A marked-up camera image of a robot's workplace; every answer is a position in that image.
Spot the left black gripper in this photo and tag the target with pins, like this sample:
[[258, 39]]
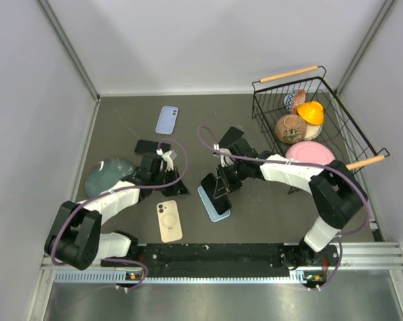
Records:
[[178, 188]]

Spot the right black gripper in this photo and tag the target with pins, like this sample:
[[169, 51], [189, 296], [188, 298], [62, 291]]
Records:
[[225, 185]]

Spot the light blue phone case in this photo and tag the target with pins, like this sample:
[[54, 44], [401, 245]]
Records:
[[209, 207]]

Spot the cream white phone case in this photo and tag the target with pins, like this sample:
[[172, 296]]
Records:
[[169, 221]]

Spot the silver edged black phone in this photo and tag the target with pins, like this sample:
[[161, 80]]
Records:
[[231, 136]]

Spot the lavender purple phone case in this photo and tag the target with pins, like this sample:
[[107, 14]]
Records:
[[166, 120]]

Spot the purple edged black phone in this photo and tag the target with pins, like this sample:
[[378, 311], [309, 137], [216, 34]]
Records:
[[148, 146]]

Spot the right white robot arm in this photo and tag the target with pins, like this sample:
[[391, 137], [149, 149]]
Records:
[[336, 193]]

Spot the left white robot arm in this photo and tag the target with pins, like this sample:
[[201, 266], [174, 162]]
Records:
[[75, 237]]

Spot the teal ceramic plate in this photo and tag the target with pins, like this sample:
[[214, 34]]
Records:
[[106, 174]]

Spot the brown patterned bowl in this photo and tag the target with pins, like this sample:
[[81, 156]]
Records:
[[290, 129]]

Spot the pink plate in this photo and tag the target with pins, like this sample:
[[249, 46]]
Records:
[[310, 152]]

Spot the white cream bowl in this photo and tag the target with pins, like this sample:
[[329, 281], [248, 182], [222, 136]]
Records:
[[312, 131]]

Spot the blue patterned bowl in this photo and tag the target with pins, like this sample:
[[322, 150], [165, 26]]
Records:
[[288, 100]]

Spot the yellow bowl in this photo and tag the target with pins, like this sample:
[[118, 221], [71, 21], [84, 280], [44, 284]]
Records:
[[312, 112]]

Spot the red patterned shell dish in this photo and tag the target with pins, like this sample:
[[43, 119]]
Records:
[[298, 98]]

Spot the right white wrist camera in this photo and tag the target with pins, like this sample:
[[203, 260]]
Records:
[[226, 159]]

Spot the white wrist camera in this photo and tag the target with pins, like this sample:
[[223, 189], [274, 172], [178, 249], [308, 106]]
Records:
[[226, 159], [167, 157]]

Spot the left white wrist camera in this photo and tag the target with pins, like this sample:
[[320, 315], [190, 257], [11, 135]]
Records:
[[167, 157]]

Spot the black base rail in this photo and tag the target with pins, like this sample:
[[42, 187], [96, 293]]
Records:
[[230, 260]]

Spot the black wire basket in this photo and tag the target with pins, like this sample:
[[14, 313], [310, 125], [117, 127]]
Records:
[[340, 132]]

